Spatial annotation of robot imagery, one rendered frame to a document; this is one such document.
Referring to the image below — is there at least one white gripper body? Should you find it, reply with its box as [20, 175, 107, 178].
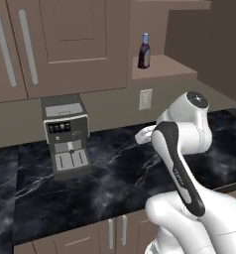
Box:
[134, 124, 157, 146]

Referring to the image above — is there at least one dark condiment bottle blue cap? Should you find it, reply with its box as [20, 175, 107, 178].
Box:
[137, 32, 152, 70]

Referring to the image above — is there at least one brown open shelf board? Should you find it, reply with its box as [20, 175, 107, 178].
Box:
[131, 54, 199, 81]

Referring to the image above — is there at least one grey coffee machine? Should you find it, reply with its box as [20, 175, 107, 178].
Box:
[40, 93, 93, 182]

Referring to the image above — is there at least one white wall outlet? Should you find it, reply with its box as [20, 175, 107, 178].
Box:
[138, 88, 154, 111]

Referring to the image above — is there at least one grey base cabinet handle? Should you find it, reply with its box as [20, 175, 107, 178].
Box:
[120, 214, 129, 247]
[107, 217, 115, 251]

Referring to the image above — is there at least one grey cabinet door handle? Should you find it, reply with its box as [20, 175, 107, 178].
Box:
[0, 9, 18, 88]
[18, 9, 40, 85]

